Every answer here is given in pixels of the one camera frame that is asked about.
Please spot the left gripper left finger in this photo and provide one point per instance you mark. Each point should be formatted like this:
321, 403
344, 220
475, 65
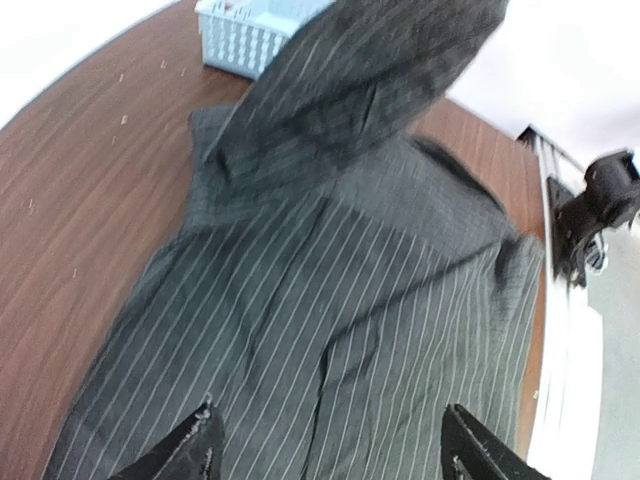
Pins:
192, 450

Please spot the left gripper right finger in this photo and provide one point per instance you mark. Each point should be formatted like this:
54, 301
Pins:
471, 451

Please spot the black pinstriped long sleeve shirt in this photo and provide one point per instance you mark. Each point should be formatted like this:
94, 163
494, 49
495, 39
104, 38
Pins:
336, 283

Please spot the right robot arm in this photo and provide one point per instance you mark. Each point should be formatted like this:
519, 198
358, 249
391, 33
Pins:
610, 199

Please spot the light blue perforated plastic basket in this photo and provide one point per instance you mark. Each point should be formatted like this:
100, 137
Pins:
243, 37

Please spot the aluminium front rail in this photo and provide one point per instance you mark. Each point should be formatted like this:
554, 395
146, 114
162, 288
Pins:
566, 423

